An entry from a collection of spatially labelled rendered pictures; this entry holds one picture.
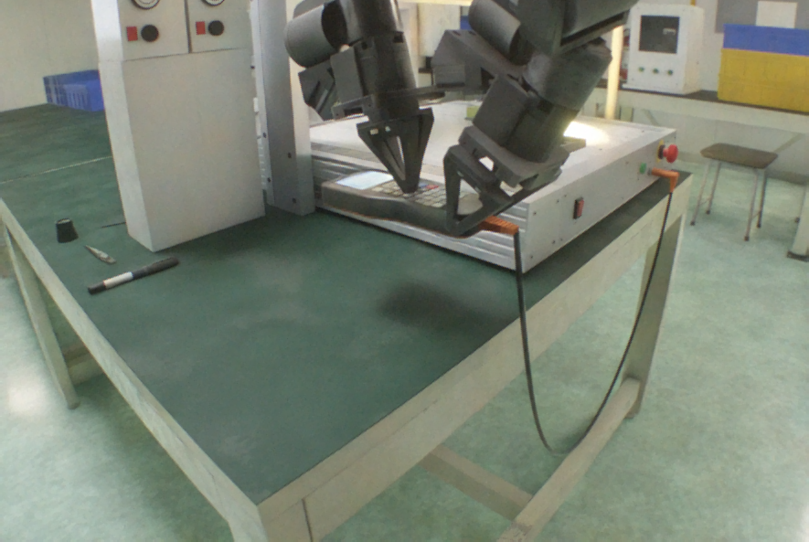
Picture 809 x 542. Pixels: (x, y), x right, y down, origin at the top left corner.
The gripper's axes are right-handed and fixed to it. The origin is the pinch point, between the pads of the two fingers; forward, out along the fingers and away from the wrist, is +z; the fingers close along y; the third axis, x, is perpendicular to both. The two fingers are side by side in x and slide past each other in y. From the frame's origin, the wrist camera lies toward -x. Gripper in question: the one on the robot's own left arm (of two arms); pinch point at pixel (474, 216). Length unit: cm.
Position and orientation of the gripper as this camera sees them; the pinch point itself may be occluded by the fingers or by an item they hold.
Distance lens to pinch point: 50.8
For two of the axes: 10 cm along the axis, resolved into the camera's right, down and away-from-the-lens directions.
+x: 6.7, 6.7, -3.4
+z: -3.6, 6.8, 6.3
